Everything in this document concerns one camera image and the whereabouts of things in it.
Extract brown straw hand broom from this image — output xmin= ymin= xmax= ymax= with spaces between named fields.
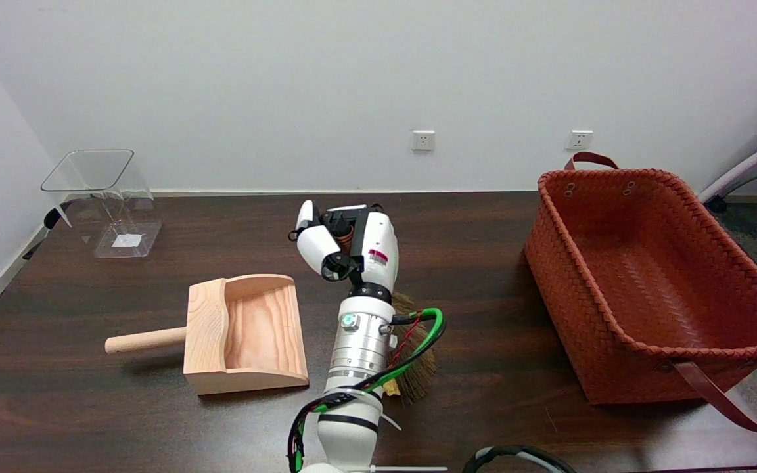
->
xmin=339 ymin=223 xmax=437 ymax=405

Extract clear plastic container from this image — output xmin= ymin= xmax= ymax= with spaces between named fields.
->
xmin=41 ymin=149 xmax=162 ymax=259

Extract green and black cable bundle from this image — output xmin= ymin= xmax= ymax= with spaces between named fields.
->
xmin=287 ymin=307 xmax=447 ymax=473

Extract wooden dustpan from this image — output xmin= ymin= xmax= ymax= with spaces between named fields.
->
xmin=104 ymin=274 xmax=310 ymax=395

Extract red woven basket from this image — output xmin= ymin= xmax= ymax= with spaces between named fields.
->
xmin=524 ymin=152 xmax=757 ymax=434

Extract black table clamp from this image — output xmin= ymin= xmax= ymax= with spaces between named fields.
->
xmin=22 ymin=202 xmax=74 ymax=260

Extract black cable with white tape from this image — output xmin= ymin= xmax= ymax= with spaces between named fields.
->
xmin=463 ymin=445 xmax=576 ymax=473

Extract pink and grey chair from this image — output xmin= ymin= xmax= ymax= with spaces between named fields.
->
xmin=699 ymin=129 xmax=757 ymax=212

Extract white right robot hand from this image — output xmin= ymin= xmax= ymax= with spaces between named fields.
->
xmin=288 ymin=200 xmax=399 ymax=304

